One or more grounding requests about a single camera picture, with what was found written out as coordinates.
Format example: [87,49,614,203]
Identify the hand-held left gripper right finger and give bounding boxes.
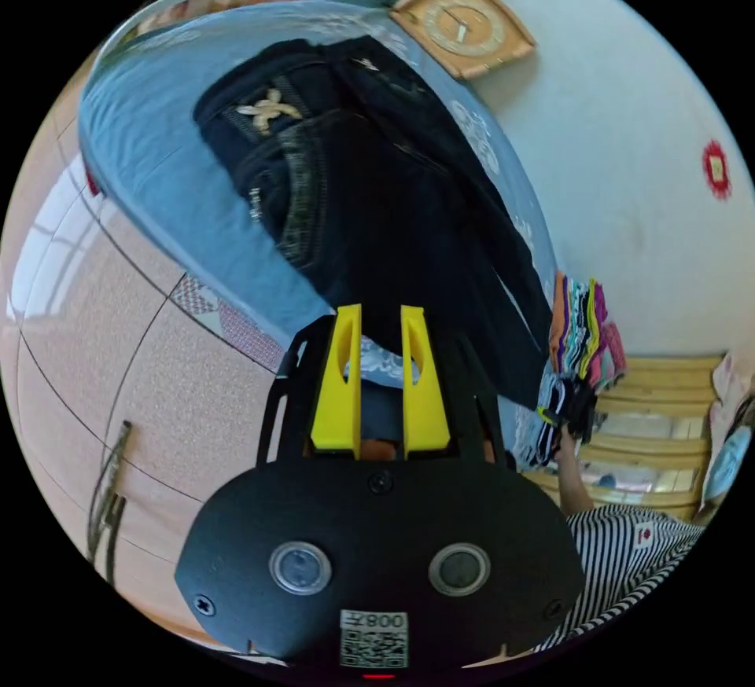
[400,304,453,461]

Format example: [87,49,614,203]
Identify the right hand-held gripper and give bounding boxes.
[537,375,601,446]

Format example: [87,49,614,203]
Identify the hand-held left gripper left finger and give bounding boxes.
[311,304,363,460]

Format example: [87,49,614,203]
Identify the black jeans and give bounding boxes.
[193,36,556,412]

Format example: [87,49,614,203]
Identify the person's right forearm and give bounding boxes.
[556,428,595,515]

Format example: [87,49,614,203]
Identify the pile of clothes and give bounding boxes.
[526,270,630,471]

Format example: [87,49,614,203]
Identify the wooden shelf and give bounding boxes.
[529,353,727,524]

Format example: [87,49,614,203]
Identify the person's body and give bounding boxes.
[529,502,707,659]

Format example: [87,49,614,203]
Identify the bed with blue sheet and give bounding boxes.
[77,2,562,471]

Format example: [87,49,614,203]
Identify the wooden wall clock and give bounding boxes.
[389,0,537,80]

